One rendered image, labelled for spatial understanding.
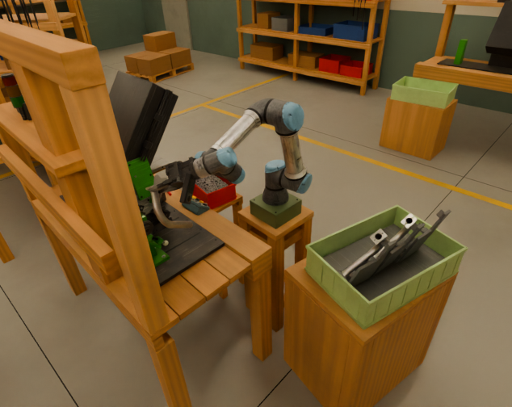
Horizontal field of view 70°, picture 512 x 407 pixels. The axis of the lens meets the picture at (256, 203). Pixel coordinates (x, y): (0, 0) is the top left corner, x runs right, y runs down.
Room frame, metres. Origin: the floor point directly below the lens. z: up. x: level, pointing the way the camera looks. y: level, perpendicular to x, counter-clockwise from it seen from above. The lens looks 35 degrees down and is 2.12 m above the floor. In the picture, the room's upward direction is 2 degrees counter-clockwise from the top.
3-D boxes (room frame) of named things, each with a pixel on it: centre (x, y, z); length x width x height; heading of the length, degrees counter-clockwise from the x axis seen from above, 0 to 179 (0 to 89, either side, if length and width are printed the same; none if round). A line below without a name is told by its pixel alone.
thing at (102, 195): (1.47, 0.92, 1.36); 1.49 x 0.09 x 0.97; 43
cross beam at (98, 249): (1.42, 0.97, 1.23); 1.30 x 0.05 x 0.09; 43
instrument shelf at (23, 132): (1.50, 0.89, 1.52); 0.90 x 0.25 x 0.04; 43
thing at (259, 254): (1.87, 0.49, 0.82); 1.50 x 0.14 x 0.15; 43
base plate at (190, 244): (1.67, 0.70, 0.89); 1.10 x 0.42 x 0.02; 43
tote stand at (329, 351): (1.29, -0.56, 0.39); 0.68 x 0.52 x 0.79; 123
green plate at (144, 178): (1.66, 0.60, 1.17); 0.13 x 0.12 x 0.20; 43
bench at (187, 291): (1.67, 0.70, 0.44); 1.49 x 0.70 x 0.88; 43
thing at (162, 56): (8.10, 1.92, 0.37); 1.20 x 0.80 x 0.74; 143
